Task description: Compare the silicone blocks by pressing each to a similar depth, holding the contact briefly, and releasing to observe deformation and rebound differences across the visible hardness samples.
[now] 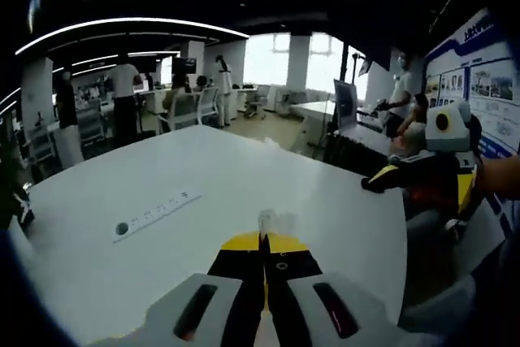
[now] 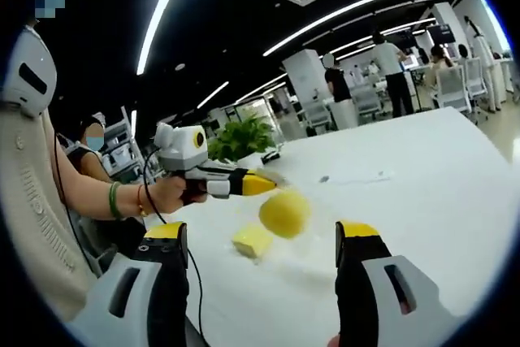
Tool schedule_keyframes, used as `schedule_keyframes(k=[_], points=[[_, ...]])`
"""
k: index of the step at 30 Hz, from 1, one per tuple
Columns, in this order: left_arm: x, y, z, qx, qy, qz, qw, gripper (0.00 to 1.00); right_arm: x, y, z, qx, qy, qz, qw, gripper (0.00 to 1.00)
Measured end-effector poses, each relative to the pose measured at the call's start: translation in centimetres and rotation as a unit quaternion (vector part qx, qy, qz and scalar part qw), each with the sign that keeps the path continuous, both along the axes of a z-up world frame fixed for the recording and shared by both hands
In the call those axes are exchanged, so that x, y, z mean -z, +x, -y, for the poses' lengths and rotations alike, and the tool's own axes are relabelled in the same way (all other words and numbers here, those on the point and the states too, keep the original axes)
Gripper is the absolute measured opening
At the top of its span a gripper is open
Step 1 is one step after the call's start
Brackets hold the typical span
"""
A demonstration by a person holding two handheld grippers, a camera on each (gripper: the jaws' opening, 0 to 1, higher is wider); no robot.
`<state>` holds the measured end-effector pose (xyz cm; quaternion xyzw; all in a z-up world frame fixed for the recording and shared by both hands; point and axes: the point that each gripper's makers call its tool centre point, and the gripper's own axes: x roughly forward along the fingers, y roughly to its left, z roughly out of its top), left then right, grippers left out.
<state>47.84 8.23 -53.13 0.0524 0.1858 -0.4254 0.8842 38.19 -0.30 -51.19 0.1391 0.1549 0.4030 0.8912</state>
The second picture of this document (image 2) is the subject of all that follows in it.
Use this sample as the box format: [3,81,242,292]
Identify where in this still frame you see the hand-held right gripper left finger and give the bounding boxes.
[67,220,190,347]

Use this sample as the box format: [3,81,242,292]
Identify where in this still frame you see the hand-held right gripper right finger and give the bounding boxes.
[334,219,453,347]

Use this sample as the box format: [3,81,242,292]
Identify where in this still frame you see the person's left hand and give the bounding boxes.
[150,174,209,215]

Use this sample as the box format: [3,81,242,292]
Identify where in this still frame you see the green potted plant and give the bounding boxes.
[206,114,279,163]

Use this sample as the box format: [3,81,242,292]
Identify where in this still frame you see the white metal shelf rack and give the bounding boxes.
[100,106,144,182]

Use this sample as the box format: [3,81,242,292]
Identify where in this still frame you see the short ceiling light strip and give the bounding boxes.
[196,80,231,110]

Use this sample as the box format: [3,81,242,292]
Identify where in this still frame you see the white mesh office chair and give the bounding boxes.
[303,100,333,132]
[464,55,489,101]
[435,63,473,115]
[352,84,384,121]

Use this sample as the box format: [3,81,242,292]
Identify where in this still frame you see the white chest-worn device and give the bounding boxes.
[2,24,59,119]

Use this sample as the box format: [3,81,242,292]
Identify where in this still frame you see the dark monitor screen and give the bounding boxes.
[426,23,454,44]

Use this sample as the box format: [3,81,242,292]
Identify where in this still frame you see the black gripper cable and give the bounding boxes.
[141,145,205,338]

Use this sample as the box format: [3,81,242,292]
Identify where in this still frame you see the red and gold bracelet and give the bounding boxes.
[136,183,149,218]

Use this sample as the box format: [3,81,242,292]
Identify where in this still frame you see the green bracelet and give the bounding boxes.
[107,180,123,221]

